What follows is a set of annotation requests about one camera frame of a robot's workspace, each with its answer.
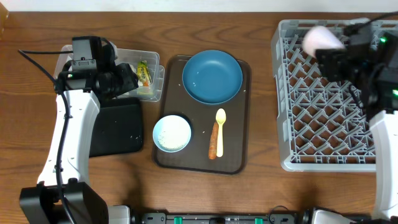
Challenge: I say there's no green yellow snack wrapper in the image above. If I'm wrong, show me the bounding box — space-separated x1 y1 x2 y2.
136 60 152 86

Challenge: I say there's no pink white cup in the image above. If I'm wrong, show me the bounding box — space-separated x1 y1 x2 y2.
302 26 345 58

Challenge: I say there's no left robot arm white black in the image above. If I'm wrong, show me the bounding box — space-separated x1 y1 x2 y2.
19 63 144 223

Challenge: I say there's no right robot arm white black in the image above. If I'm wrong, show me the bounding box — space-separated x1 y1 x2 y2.
303 22 397 223

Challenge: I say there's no clear plastic waste bin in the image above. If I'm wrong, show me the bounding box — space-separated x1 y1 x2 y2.
53 44 165 103

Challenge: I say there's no black waste tray bin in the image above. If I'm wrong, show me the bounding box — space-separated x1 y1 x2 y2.
90 98 144 157

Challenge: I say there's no grey dishwasher rack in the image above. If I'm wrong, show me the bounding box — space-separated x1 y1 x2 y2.
271 20 397 172

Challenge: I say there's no brown serving tray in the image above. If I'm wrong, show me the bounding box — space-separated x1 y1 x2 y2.
152 55 251 175

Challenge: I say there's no light blue bowl with rice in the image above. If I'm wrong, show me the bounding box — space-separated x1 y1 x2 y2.
152 115 192 153

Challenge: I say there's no dark blue plate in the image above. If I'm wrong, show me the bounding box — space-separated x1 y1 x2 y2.
182 50 243 105

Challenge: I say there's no pale yellow plastic spoon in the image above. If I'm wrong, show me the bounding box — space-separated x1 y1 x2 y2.
216 108 226 157

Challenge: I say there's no orange carrot stick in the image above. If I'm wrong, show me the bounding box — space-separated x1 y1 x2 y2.
208 122 218 159

